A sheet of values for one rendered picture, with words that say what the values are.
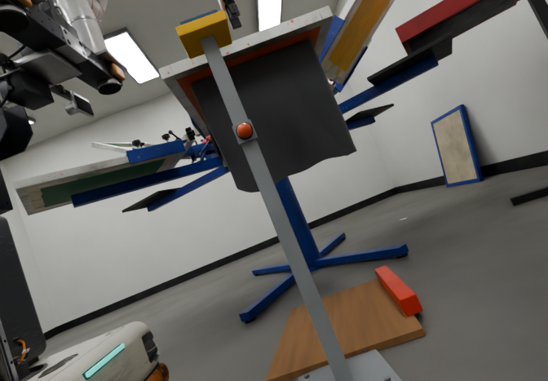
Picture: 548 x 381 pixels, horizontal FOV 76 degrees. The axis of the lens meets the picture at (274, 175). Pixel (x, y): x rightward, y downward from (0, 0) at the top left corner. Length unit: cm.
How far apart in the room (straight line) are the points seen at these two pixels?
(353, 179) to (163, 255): 332
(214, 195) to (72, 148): 247
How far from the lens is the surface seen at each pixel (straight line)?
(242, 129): 86
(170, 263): 604
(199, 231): 590
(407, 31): 212
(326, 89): 125
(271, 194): 88
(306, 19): 125
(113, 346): 118
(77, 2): 150
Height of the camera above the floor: 43
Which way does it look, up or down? 6 degrees up
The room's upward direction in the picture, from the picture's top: 22 degrees counter-clockwise
